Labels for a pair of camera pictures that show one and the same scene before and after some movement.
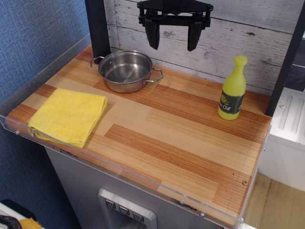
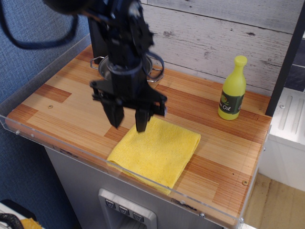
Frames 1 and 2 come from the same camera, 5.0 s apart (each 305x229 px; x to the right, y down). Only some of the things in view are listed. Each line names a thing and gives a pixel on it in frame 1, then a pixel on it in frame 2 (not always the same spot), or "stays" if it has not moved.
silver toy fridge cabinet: [100, 198] stays
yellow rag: [65, 116] to [156, 156]
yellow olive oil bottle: [234, 89] stays
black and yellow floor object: [14, 216] stays
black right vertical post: [284, 66] stays
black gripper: [154, 13] to [128, 86]
